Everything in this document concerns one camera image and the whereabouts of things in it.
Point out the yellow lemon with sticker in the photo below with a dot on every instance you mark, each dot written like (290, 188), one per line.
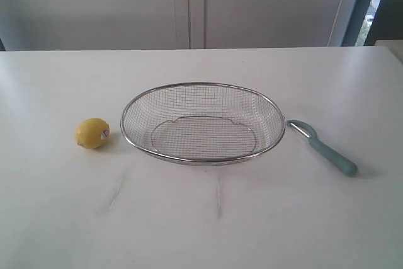
(92, 133)

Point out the teal handled vegetable peeler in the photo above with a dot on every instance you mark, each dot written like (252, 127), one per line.
(342, 163)

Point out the adjacent white table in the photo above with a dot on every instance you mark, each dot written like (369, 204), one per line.
(395, 46)

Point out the oval wire mesh basket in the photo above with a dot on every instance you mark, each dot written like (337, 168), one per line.
(202, 124)

